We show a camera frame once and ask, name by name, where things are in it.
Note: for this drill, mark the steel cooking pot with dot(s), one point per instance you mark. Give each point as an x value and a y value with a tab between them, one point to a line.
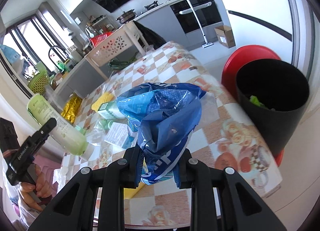
126	16

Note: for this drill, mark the green plastic basket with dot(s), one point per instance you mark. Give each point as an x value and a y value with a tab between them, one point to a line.
39	82

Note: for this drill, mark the green snack wrapper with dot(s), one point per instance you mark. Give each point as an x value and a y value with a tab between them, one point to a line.
254	100

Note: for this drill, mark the white blue medicine box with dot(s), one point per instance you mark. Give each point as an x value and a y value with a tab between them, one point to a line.
118	136

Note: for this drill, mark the green white lotion bottle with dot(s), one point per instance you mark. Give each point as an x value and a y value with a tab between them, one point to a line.
64	133

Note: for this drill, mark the checkered floral tablecloth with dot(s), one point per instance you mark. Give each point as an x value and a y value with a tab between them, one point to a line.
230	141

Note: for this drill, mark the black built-in oven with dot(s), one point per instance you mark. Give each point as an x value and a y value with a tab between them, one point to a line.
206	11

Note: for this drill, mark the gold foil bag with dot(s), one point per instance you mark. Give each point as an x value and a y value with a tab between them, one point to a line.
71	108

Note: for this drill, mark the white stick mop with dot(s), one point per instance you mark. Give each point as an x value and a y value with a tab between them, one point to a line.
198	36

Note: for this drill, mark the red plastic basket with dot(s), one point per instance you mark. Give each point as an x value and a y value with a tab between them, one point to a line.
99	38

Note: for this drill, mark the green vegetables on chair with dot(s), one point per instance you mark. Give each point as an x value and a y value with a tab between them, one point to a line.
117	65

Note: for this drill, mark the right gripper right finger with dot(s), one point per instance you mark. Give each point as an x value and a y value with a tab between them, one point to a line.
222	199

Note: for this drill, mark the person's left hand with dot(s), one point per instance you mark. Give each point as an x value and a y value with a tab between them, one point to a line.
42	187

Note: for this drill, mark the small cardboard box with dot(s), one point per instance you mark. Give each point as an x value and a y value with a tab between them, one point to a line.
225	36

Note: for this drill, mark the white refrigerator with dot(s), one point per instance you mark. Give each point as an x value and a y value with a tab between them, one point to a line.
262	22

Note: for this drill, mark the black kitchen faucet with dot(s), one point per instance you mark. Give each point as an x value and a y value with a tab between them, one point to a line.
58	56

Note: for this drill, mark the black gas stove burner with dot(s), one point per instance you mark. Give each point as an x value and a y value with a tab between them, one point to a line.
151	6

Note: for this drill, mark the black trash bin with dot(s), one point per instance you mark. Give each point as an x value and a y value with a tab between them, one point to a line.
297	93

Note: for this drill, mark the red plastic stool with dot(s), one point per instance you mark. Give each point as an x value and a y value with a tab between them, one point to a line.
255	70

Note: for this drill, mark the yellow sponge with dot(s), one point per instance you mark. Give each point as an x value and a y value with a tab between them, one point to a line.
104	98

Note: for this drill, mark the blue plastic bag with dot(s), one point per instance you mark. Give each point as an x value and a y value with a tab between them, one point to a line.
162	116

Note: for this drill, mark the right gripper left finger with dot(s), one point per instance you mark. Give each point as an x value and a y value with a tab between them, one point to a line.
74	205

